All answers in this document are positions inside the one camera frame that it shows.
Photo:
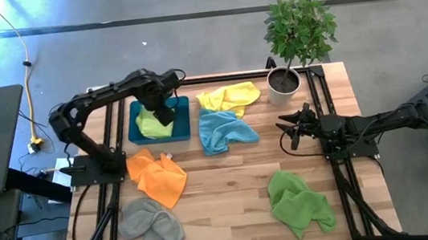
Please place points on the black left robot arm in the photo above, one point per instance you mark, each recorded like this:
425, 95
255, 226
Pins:
86, 102

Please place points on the green leafy plant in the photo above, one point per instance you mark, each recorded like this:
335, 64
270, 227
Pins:
300, 29

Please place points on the grey microfiber towel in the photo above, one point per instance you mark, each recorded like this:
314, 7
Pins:
153, 228

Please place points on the lime microfiber towel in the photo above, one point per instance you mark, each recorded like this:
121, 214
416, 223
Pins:
150, 127

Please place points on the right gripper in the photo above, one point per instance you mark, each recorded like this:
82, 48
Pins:
311, 125

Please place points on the green microfiber towel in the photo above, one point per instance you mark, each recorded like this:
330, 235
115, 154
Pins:
298, 207

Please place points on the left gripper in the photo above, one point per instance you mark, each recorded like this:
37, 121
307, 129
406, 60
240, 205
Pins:
161, 99

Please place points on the white plant pot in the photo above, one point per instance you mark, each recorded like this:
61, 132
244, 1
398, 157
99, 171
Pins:
284, 88

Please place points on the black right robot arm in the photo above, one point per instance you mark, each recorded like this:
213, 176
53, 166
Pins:
380, 121

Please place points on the orange microfiber towel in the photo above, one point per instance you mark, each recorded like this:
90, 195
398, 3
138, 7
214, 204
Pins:
160, 178

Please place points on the black triangular bracket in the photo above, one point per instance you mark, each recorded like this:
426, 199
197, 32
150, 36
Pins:
271, 64

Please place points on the teal plastic bin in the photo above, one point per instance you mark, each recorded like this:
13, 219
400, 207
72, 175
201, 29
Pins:
183, 123

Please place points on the yellow microfiber towel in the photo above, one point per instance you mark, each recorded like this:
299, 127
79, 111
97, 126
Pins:
231, 95

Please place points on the black aluminium table frame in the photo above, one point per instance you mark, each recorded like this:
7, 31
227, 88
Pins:
233, 76

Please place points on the blue microfiber towel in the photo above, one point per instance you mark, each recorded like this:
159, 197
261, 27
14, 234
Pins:
223, 131

